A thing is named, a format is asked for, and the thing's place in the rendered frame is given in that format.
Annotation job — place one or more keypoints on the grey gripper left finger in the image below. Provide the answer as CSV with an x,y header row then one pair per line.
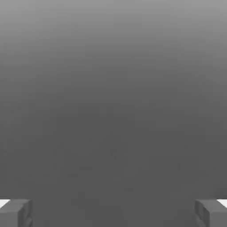
x,y
14,212

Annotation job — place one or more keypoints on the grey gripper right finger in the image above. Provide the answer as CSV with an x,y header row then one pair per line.
x,y
212,212

